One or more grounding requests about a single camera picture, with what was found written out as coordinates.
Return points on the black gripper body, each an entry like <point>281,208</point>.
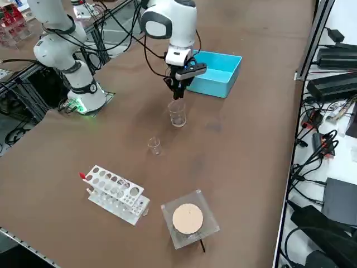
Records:
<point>189,71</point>

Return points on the thin glass stirring rod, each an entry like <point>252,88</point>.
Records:
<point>178,104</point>

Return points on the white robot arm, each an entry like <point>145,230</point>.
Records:
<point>178,25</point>

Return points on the large clear glass beaker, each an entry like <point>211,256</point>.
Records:
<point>177,118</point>

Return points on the small clear glass beaker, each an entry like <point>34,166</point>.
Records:
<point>154,149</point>

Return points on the white plastic test-tube rack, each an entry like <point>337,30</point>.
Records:
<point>111,195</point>

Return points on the blue plastic bin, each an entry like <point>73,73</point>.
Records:
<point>220,81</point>

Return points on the white background device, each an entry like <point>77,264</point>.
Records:
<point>82,12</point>

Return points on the dropper with red bulb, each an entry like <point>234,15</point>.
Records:
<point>82,176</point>

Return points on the orange and black connector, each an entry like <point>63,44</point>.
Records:
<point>318,141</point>
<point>312,118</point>

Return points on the black finned power supply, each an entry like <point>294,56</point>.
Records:
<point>337,57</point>
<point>332,88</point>

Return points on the small black power adapter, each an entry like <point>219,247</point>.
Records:
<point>336,35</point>

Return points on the dark brown board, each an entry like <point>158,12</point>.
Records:
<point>352,123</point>

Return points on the clear shelf with red packets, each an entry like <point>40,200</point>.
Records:
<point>11,30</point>

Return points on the dark grey flat box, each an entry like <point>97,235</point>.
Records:
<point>341,195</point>

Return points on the aluminium frame post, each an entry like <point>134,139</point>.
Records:
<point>314,36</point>

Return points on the black metal frame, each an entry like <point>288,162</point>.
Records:
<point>33,86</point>

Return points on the aluminium edge rail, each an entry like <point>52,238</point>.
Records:
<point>16,240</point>

